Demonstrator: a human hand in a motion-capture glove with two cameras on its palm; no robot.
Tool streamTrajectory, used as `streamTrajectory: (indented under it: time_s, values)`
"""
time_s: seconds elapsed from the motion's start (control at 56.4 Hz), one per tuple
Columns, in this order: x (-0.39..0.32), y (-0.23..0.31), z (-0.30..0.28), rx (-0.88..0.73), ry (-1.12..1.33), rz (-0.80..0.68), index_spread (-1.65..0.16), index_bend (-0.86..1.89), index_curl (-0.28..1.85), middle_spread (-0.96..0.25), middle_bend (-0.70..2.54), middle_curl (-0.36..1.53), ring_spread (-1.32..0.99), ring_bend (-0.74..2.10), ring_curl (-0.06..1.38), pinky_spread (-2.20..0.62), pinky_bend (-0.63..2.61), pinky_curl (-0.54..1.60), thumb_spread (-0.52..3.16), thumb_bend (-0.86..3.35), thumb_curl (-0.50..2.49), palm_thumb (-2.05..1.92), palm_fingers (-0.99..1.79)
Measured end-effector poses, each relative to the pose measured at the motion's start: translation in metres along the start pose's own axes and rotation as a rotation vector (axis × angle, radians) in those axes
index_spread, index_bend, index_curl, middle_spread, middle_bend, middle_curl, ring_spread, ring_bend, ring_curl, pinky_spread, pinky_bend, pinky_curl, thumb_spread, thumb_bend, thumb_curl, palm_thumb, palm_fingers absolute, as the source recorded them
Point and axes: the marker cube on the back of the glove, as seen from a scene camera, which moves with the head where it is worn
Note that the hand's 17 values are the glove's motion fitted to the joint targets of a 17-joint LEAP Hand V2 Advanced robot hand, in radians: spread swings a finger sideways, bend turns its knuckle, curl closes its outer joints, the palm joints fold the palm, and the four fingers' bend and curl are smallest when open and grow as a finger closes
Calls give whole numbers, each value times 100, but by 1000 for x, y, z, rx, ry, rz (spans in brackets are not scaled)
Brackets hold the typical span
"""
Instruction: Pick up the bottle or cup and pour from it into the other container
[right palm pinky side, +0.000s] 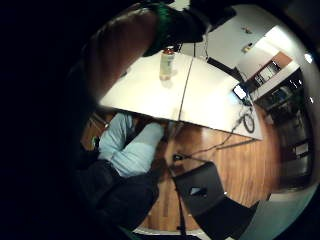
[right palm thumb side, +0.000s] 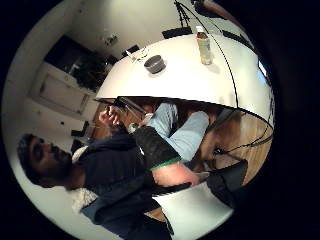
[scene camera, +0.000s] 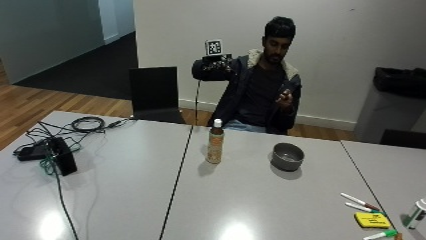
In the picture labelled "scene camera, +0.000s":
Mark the black phone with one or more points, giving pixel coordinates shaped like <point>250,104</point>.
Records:
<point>287,86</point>

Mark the white marker cube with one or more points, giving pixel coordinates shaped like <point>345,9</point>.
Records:
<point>213,47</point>

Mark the person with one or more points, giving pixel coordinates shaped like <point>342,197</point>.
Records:
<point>259,86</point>

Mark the black chair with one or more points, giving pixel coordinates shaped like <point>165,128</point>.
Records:
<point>153,93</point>

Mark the grey bowl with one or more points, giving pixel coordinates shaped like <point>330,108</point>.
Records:
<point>286,156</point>

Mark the orange bottle with white cap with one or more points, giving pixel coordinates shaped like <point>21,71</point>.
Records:
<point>214,145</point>

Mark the grey bin with black bag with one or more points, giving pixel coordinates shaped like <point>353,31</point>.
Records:
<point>390,100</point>

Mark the white marker with red cap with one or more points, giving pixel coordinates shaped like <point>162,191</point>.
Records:
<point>358,201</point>

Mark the white marker with green cap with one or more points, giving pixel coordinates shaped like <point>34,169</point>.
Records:
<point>379,234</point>
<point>361,207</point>

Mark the yellow whiteboard eraser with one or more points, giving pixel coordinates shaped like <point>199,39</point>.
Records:
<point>371,220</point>

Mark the black upright device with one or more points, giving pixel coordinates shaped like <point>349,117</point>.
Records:
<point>64,156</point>

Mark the black flat box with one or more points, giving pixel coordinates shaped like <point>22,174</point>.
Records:
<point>29,153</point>

